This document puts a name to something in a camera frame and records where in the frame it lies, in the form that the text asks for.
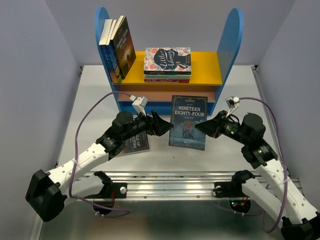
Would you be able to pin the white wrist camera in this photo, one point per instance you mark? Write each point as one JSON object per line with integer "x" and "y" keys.
{"x": 139, "y": 103}
{"x": 232, "y": 103}

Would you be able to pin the Little Women floral book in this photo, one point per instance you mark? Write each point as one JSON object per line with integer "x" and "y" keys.
{"x": 167, "y": 61}

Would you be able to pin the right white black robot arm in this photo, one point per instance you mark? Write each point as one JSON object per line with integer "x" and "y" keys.
{"x": 283, "y": 201}

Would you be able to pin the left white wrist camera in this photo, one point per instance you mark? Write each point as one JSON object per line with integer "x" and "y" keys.
{"x": 139, "y": 103}

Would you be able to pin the Nineteen Eighty-Four blue book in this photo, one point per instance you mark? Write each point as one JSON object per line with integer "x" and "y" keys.
{"x": 186, "y": 112}

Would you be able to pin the Jane Eyre blue book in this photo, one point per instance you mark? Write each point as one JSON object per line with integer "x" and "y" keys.
{"x": 105, "y": 42}

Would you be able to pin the aluminium rail frame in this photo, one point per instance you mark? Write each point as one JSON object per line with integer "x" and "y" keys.
{"x": 168, "y": 188}

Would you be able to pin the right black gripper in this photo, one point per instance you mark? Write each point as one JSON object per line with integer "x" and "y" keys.
{"x": 213, "y": 127}

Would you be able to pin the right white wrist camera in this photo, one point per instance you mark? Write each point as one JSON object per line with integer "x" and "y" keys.
{"x": 232, "y": 103}

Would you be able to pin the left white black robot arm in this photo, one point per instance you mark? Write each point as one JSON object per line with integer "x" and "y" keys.
{"x": 48, "y": 191}

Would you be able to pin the Three Days To See book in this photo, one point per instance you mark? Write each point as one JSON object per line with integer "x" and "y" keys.
{"x": 123, "y": 46}

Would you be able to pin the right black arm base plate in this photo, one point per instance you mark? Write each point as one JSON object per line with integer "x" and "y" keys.
{"x": 234, "y": 189}

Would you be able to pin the dark brown book underneath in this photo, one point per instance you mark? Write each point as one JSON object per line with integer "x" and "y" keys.
{"x": 137, "y": 144}

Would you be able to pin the blue yellow wooden bookshelf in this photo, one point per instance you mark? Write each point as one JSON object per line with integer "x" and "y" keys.
{"x": 210, "y": 70}

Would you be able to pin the green spine book in stack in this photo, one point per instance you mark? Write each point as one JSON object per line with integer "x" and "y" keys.
{"x": 167, "y": 76}

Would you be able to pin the Animal Farm book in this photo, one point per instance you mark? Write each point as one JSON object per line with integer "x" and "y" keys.
{"x": 113, "y": 53}

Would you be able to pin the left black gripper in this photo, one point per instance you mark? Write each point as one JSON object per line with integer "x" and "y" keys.
{"x": 155, "y": 125}

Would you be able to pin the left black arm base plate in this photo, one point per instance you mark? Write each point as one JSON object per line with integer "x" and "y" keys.
{"x": 114, "y": 190}

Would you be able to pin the red spine book in stack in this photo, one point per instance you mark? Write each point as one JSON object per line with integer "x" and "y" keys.
{"x": 163, "y": 80}

